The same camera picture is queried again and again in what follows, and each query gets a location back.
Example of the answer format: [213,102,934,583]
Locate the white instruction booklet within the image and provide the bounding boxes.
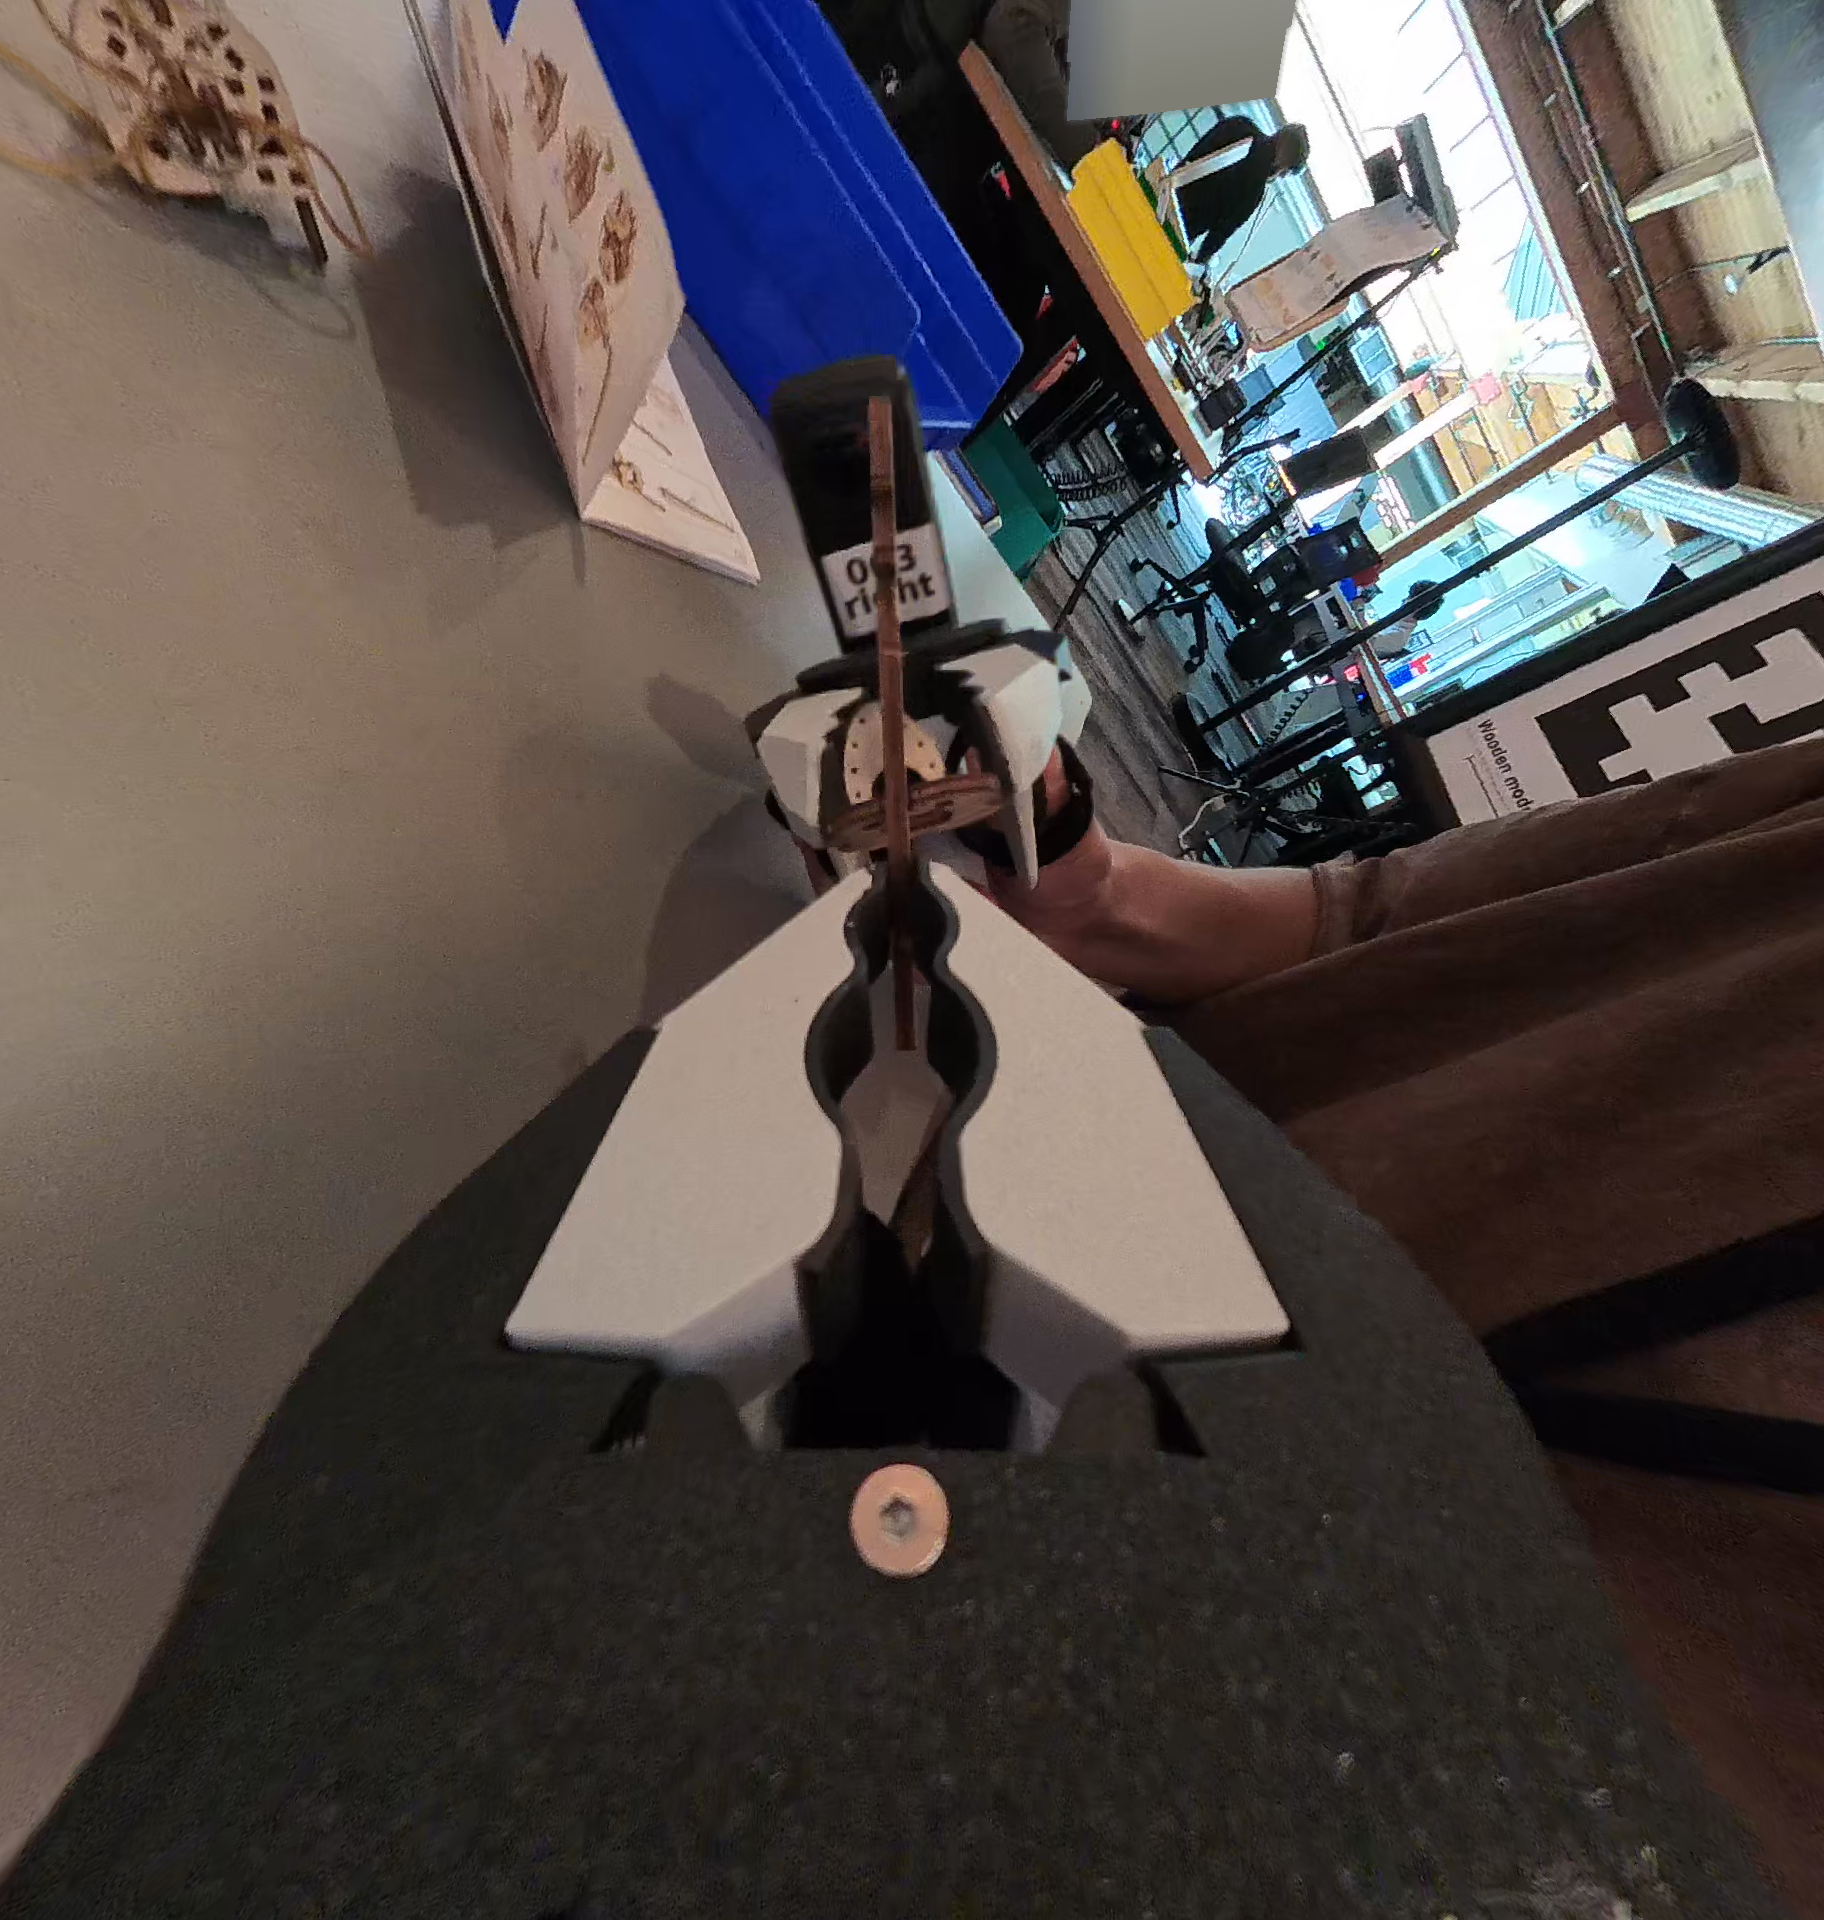
[403,0,764,586]

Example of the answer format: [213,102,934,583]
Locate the framed marker sign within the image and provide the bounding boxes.
[1392,494,1824,829]

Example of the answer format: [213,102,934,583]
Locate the black office chair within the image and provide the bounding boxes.
[1122,516,1311,678]

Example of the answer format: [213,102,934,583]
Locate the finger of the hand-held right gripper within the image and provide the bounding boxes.
[955,629,1097,889]
[749,693,873,889]

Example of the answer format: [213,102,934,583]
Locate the black strap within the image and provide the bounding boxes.
[1481,1236,1824,1504]

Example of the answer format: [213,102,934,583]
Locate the blue plastic bin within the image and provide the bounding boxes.
[575,0,1027,453]

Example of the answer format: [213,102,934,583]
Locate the metal duct column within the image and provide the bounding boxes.
[1729,0,1824,504]

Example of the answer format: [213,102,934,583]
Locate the round wooden model part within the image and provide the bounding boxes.
[820,712,1008,850]

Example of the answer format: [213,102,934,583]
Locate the thin wooden model part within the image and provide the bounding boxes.
[860,391,921,1051]

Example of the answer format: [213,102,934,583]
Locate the wooden table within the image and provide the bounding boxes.
[957,43,1218,483]

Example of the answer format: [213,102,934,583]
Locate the green plastic crate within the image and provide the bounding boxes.
[957,419,1068,580]

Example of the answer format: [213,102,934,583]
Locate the yellow plastic bin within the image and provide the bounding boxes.
[1069,139,1203,345]

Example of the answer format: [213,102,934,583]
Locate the person's brown clothing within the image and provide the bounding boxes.
[1452,1200,1824,1920]

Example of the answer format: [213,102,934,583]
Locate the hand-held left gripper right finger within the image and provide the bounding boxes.
[919,862,1293,1429]

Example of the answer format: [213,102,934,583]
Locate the person's right hand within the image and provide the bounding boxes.
[1002,749,1322,1006]

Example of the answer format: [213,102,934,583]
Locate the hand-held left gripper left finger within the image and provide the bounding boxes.
[509,862,913,1444]

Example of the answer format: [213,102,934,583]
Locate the person's right forearm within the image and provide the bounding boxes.
[1152,733,1824,1338]

